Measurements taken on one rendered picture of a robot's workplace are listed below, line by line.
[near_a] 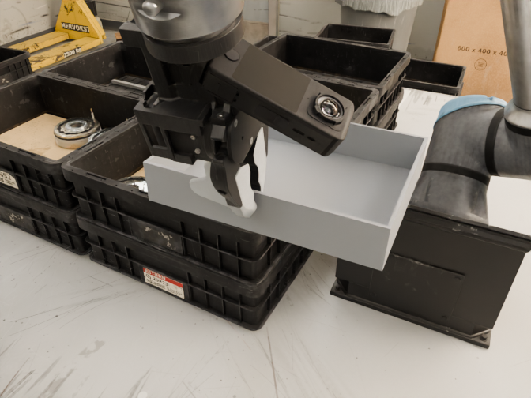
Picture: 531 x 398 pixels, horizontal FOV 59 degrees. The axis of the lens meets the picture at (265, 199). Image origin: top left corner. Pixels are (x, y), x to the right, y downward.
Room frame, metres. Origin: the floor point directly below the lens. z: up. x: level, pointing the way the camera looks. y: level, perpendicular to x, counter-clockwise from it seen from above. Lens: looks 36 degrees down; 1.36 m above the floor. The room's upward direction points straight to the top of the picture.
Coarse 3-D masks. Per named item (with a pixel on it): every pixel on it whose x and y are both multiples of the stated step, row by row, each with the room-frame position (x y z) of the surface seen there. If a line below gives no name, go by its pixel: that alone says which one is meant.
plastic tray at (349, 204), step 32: (352, 128) 0.54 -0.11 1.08; (160, 160) 0.46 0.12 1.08; (288, 160) 0.52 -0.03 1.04; (320, 160) 0.52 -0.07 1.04; (352, 160) 0.52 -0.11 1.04; (384, 160) 0.51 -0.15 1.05; (416, 160) 0.44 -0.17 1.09; (160, 192) 0.43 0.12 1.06; (192, 192) 0.41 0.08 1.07; (256, 192) 0.38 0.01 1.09; (288, 192) 0.45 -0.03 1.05; (320, 192) 0.45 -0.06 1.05; (352, 192) 0.45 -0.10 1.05; (384, 192) 0.45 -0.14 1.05; (256, 224) 0.37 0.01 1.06; (288, 224) 0.36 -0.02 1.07; (320, 224) 0.35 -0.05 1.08; (352, 224) 0.33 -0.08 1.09; (384, 224) 0.38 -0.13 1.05; (352, 256) 0.33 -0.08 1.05; (384, 256) 0.32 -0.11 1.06
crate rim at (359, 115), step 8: (320, 80) 1.09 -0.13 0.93; (328, 80) 1.09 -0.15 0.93; (352, 88) 1.05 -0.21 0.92; (360, 88) 1.04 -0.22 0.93; (368, 88) 1.04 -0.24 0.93; (368, 96) 0.99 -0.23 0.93; (376, 96) 1.00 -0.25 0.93; (368, 104) 0.95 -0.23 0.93; (360, 112) 0.91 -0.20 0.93; (368, 112) 0.96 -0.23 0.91; (352, 120) 0.87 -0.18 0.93; (360, 120) 0.91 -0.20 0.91
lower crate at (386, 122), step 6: (402, 96) 1.27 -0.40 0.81; (396, 102) 1.21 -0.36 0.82; (390, 108) 1.17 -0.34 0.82; (396, 108) 1.22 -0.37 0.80; (390, 114) 1.16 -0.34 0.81; (396, 114) 1.26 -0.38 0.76; (384, 120) 1.11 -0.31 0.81; (390, 120) 1.22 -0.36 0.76; (378, 126) 1.06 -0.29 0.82; (384, 126) 1.17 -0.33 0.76; (390, 126) 1.24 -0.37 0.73; (396, 126) 1.27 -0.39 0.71
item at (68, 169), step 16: (128, 128) 0.84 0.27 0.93; (96, 144) 0.77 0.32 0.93; (80, 160) 0.72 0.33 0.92; (64, 176) 0.69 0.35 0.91; (80, 176) 0.66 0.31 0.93; (96, 176) 0.66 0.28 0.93; (112, 192) 0.63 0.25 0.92; (128, 192) 0.61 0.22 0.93; (144, 192) 0.61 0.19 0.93; (160, 208) 0.58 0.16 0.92; (176, 208) 0.57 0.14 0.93; (192, 224) 0.56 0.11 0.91; (208, 224) 0.54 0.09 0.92; (224, 224) 0.53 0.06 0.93; (240, 240) 0.52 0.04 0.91; (256, 240) 0.51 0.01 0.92
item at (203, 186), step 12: (204, 168) 0.35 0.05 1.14; (240, 168) 0.34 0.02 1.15; (192, 180) 0.36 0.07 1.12; (204, 180) 0.36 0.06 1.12; (240, 180) 0.34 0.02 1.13; (204, 192) 0.36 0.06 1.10; (216, 192) 0.36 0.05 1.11; (240, 192) 0.34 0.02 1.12; (252, 192) 0.36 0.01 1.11; (252, 204) 0.36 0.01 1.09
